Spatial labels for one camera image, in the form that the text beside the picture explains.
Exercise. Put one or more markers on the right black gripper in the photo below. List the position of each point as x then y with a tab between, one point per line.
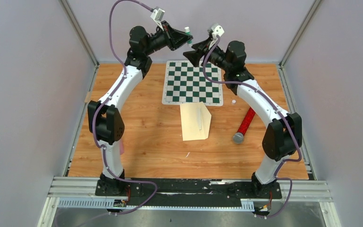
202	49

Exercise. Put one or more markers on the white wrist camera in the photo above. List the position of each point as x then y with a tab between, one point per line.
157	14
215	31

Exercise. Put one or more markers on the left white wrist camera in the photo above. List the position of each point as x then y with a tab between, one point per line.
157	14

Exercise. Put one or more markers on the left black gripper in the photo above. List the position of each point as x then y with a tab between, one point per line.
174	39

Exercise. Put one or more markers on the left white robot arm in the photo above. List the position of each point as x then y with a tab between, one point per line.
104	116

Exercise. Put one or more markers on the green white chessboard mat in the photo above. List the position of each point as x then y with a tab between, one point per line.
184	83

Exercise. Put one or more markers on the green white glue stick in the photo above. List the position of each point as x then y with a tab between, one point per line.
190	36

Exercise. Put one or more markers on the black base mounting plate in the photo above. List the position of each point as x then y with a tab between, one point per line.
187	192

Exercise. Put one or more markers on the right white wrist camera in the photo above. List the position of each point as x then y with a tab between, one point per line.
215	31

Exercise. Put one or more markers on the cream envelope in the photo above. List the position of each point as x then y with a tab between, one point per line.
189	121

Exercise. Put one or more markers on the red glitter microphone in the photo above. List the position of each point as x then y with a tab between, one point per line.
238	137

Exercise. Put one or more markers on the aluminium frame rail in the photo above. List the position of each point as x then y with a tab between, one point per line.
71	202

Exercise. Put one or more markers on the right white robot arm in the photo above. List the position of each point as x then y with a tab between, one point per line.
283	135

